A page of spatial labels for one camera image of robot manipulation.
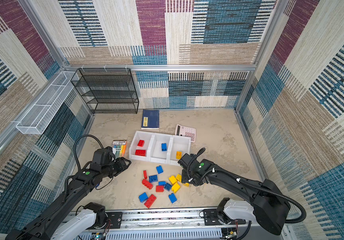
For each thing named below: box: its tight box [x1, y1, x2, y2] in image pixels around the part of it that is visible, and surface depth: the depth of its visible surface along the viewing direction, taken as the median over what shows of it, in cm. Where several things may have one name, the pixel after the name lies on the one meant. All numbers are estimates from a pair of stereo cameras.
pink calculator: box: [175, 124, 197, 143], surface depth 107 cm
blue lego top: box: [156, 165, 164, 174], surface depth 91 cm
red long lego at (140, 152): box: [135, 149, 147, 157], surface depth 98 cm
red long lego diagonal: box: [141, 178, 154, 190], surface depth 85 cm
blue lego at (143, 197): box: [138, 192, 149, 203], surface depth 80 cm
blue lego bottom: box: [168, 193, 178, 204], surface depth 81 cm
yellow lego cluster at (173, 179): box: [169, 175, 178, 185], surface depth 85 cm
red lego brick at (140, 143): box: [137, 139, 145, 147], surface depth 101 cm
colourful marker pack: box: [112, 139, 127, 159], surface depth 102 cm
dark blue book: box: [141, 109, 160, 130], surface depth 116 cm
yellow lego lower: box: [171, 182, 181, 194], surface depth 83 cm
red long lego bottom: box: [144, 194, 157, 209], surface depth 79 cm
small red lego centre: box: [155, 185, 165, 193], surface depth 85 cm
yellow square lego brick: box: [176, 151, 183, 160], surface depth 94 cm
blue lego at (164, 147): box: [161, 143, 168, 152], surface depth 99 cm
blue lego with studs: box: [148, 174, 158, 183], surface depth 87 cm
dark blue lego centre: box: [164, 182, 172, 192], surface depth 84 cm
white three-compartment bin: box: [129, 130, 192, 166], surface depth 98 cm
